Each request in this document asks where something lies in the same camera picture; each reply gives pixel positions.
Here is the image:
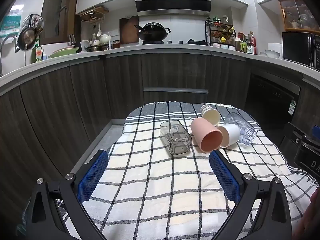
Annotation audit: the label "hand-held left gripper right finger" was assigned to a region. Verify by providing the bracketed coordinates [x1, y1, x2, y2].
[209, 149, 293, 240]

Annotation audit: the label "metal faucet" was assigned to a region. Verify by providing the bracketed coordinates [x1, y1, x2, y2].
[0, 34, 20, 77]

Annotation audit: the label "white cup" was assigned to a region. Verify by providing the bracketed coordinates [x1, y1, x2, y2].
[216, 124, 241, 148]

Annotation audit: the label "glass door wall cabinet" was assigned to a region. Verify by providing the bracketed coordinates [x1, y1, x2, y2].
[279, 0, 320, 30]

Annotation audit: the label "white rice cooker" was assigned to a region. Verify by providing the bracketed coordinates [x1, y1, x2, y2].
[268, 42, 282, 55]

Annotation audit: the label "black wok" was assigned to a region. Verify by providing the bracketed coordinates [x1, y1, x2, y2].
[134, 22, 171, 42]

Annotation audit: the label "black microwave oven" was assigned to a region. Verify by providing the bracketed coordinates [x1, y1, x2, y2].
[282, 31, 320, 70]

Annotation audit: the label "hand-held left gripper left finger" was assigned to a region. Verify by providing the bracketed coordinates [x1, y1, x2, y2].
[24, 149, 110, 240]

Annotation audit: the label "red sauce bottle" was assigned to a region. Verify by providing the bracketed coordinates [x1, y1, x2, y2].
[247, 36, 257, 55]

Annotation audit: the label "dark wooden cutting board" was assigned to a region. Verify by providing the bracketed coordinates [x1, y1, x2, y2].
[119, 16, 139, 44]

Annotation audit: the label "stack of white bowls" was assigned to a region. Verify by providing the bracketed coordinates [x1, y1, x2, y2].
[260, 49, 281, 59]

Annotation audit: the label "black spice rack with bottles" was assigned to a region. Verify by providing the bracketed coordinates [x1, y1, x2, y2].
[205, 16, 237, 48]

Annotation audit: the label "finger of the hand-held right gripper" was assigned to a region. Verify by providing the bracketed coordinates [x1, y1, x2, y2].
[279, 122, 320, 166]

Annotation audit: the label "person's right hand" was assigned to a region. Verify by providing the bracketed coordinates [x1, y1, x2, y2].
[291, 187, 320, 240]

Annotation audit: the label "green dish soap bottle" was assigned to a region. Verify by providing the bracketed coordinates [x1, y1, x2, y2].
[31, 44, 43, 64]

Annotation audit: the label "black dishwasher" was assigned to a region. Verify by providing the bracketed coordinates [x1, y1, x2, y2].
[244, 74, 302, 130]

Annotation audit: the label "hanging frying pan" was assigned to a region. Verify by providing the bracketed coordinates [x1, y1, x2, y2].
[17, 26, 36, 51]

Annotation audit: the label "green printed package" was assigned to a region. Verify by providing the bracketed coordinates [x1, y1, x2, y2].
[0, 11, 22, 40]

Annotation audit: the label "black white checked cloth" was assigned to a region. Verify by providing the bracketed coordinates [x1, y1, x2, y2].
[54, 102, 319, 240]

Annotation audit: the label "wall rack with boards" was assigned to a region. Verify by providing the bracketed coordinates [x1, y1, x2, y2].
[80, 6, 109, 23]

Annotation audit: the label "clear ribbed plastic cup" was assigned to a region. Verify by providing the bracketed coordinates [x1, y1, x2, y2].
[224, 112, 257, 145]

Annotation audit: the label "pink cup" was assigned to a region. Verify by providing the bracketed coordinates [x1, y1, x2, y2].
[190, 117, 223, 153]

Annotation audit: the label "metal pots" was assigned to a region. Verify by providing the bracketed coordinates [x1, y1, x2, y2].
[86, 44, 110, 53]

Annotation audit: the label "grey square glass cup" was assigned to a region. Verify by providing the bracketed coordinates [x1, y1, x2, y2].
[159, 120, 192, 155]

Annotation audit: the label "hanging metal strainer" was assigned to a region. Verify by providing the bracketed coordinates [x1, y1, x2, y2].
[21, 14, 44, 34]

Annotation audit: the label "cream cup with checked rim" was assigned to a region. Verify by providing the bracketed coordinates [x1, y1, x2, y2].
[200, 104, 221, 127]

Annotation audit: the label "green dish basin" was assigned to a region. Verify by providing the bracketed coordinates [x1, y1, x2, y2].
[48, 47, 80, 59]

